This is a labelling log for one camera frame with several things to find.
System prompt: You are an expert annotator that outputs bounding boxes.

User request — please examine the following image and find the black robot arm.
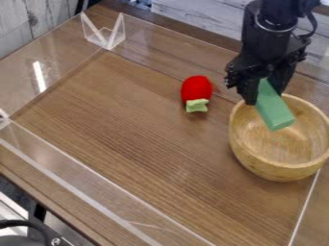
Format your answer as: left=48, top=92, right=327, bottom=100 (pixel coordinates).
left=225, top=0, right=321, bottom=105

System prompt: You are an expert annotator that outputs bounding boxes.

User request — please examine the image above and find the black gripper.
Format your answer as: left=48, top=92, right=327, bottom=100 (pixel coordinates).
left=225, top=37, right=312, bottom=106

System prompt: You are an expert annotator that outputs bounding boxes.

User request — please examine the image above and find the light wooden bowl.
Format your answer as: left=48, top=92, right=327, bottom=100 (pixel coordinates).
left=229, top=94, right=329, bottom=183

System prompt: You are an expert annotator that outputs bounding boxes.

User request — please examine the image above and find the black table leg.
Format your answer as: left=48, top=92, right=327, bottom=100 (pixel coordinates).
left=34, top=204, right=47, bottom=222

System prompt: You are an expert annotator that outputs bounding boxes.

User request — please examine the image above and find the green rectangular block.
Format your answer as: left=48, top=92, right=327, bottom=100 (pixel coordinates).
left=256, top=79, right=296, bottom=131

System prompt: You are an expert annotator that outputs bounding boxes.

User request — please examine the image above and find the clear acrylic tray wall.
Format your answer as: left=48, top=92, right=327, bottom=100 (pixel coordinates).
left=0, top=110, right=214, bottom=246

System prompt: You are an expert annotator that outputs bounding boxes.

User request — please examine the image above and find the clear acrylic corner bracket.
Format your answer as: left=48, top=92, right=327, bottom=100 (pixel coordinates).
left=80, top=12, right=126, bottom=50

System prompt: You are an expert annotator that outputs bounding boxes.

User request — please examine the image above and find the red plush strawberry toy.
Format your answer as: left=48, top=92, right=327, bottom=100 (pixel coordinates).
left=181, top=75, right=214, bottom=112

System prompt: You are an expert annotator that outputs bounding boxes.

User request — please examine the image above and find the black cable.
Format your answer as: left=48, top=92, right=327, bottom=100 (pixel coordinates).
left=300, top=9, right=319, bottom=40

